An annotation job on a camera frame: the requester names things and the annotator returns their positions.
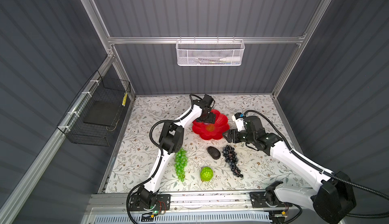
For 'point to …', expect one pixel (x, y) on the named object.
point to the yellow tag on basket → (124, 99)
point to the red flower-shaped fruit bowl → (210, 131)
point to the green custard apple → (206, 174)
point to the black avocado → (214, 152)
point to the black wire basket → (98, 88)
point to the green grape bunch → (181, 163)
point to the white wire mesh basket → (210, 52)
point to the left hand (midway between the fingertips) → (209, 120)
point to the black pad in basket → (103, 113)
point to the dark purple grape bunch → (232, 160)
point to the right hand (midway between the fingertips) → (229, 134)
